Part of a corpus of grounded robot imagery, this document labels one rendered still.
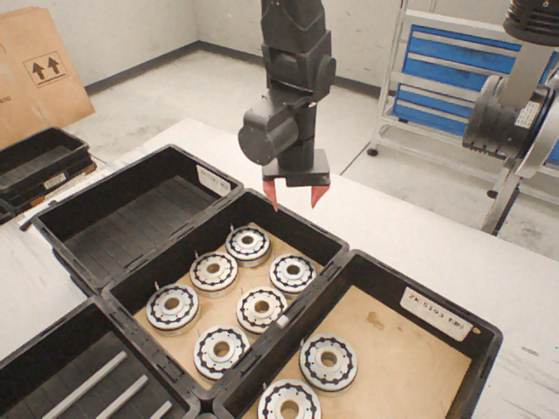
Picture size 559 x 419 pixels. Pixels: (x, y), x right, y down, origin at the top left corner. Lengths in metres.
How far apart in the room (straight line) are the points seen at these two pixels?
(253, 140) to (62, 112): 3.01
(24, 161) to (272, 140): 1.74
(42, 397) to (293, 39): 0.71
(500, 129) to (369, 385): 0.53
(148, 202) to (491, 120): 0.83
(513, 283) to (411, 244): 0.27
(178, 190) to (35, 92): 2.41
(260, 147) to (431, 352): 0.52
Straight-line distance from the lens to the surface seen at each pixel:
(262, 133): 0.44
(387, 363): 0.74
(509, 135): 0.80
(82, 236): 1.02
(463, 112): 2.41
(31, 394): 0.82
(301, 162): 0.54
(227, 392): 0.60
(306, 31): 0.44
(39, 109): 3.36
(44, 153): 2.11
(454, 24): 2.26
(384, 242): 1.10
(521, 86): 0.78
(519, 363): 1.01
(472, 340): 0.76
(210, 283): 0.78
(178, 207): 1.00
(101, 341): 0.81
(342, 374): 0.69
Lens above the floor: 1.49
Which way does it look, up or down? 43 degrees down
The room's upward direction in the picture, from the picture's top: straight up
